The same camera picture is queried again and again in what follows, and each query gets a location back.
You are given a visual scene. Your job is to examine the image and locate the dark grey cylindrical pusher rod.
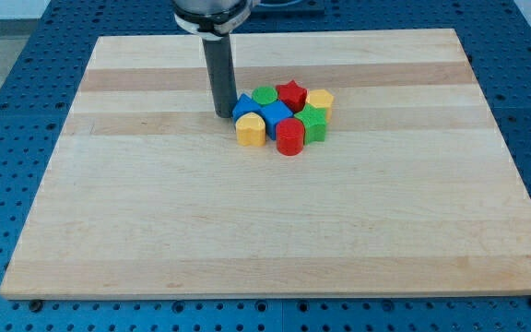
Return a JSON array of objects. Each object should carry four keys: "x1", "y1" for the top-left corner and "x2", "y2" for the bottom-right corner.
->
[{"x1": 203, "y1": 34, "x2": 238, "y2": 118}]

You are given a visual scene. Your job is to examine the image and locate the blue triangle block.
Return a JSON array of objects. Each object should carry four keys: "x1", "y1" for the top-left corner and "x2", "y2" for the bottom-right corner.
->
[{"x1": 232, "y1": 93, "x2": 261, "y2": 123}]

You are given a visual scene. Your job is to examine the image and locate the green circle block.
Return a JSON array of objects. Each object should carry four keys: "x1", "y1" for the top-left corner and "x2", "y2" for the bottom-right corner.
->
[{"x1": 252, "y1": 86, "x2": 278, "y2": 106}]

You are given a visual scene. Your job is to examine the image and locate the blue cube block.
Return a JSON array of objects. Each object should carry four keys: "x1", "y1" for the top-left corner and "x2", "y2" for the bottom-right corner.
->
[{"x1": 259, "y1": 101, "x2": 293, "y2": 140}]

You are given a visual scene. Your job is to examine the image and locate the yellow heart block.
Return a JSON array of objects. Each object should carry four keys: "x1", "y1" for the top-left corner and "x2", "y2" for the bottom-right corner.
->
[{"x1": 235, "y1": 113, "x2": 266, "y2": 147}]

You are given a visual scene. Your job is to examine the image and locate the red star block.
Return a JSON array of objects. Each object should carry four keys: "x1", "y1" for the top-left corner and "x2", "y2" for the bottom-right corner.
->
[{"x1": 275, "y1": 80, "x2": 308, "y2": 113}]

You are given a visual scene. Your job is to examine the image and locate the red cylinder block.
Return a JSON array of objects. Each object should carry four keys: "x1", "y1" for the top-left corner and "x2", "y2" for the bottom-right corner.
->
[{"x1": 276, "y1": 118, "x2": 305, "y2": 156}]

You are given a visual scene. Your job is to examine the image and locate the yellow pentagon block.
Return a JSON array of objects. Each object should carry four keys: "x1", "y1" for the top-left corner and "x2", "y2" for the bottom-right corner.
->
[{"x1": 306, "y1": 89, "x2": 335, "y2": 122}]

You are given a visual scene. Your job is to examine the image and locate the green star block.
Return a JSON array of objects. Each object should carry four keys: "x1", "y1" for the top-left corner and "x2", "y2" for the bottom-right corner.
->
[{"x1": 294, "y1": 104, "x2": 327, "y2": 145}]

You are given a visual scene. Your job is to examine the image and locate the light wooden board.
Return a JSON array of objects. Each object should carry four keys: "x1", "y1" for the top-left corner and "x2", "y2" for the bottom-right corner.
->
[{"x1": 0, "y1": 29, "x2": 531, "y2": 301}]

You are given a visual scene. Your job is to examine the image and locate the dark blue base plate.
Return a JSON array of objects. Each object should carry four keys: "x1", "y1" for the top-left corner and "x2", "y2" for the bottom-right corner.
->
[{"x1": 252, "y1": 0, "x2": 325, "y2": 14}]

